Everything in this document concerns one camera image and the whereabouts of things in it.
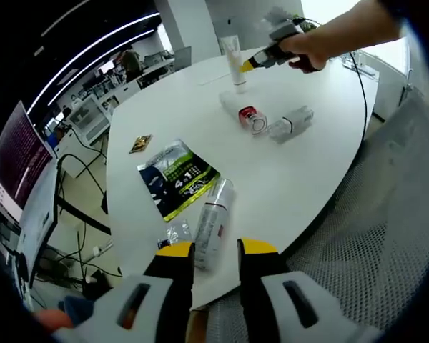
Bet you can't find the white shelf cart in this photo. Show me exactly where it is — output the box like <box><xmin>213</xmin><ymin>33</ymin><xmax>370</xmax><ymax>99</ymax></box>
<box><xmin>69</xmin><ymin>96</ymin><xmax>112</xmax><ymax>147</ymax></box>

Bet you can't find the red-collared clear-capped skincare bottle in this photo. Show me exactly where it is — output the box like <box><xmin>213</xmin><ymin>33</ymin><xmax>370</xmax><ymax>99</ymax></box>
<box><xmin>219</xmin><ymin>91</ymin><xmax>270</xmax><ymax>137</ymax></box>

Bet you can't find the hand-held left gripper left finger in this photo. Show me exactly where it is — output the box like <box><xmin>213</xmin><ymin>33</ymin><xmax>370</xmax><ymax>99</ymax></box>
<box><xmin>51</xmin><ymin>240</ymin><xmax>197</xmax><ymax>343</ymax></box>

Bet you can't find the small gold wrapper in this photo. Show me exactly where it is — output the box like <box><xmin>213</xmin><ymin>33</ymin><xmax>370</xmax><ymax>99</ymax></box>
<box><xmin>129</xmin><ymin>134</ymin><xmax>154</xmax><ymax>155</ymax></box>

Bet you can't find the black green foil packet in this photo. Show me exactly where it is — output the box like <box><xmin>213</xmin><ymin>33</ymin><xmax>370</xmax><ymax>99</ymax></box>
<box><xmin>137</xmin><ymin>139</ymin><xmax>222</xmax><ymax>223</ymax></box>

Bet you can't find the white power strip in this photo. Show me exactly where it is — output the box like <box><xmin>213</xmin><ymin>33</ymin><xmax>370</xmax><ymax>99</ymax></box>
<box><xmin>89</xmin><ymin>242</ymin><xmax>114</xmax><ymax>257</ymax></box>

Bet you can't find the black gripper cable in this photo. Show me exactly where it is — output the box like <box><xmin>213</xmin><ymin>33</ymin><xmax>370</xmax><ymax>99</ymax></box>
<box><xmin>292</xmin><ymin>16</ymin><xmax>368</xmax><ymax>144</ymax></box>

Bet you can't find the person's right hand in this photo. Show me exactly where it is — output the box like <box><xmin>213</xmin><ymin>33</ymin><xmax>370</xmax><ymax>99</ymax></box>
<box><xmin>278</xmin><ymin>30</ymin><xmax>335</xmax><ymax>74</ymax></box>

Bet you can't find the clear plastic wrapper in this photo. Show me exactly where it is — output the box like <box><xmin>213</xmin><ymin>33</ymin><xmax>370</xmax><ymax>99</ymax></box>
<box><xmin>156</xmin><ymin>219</ymin><xmax>191</xmax><ymax>249</ymax></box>

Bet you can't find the dark red screen monitor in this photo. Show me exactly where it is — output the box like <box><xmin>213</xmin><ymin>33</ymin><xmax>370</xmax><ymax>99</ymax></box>
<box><xmin>0</xmin><ymin>100</ymin><xmax>56</xmax><ymax>224</ymax></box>

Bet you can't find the small dark-banded skincare bottle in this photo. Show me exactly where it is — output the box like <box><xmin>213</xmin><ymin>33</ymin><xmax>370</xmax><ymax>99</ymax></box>
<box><xmin>267</xmin><ymin>105</ymin><xmax>315</xmax><ymax>144</ymax></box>

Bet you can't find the grey mesh office chair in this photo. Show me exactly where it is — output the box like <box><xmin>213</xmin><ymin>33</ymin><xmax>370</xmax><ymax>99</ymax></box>
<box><xmin>199</xmin><ymin>85</ymin><xmax>429</xmax><ymax>343</ymax></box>

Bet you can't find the person's left hand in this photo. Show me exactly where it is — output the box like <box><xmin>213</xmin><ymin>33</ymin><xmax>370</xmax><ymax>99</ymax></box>
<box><xmin>34</xmin><ymin>309</ymin><xmax>76</xmax><ymax>332</ymax></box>

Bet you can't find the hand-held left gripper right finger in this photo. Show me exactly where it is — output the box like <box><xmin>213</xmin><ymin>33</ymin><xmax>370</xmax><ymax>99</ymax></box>
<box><xmin>237</xmin><ymin>237</ymin><xmax>380</xmax><ymax>343</ymax></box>

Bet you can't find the white standing desk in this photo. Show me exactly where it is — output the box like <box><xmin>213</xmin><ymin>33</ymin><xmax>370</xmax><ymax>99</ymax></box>
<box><xmin>19</xmin><ymin>156</ymin><xmax>112</xmax><ymax>283</ymax></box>

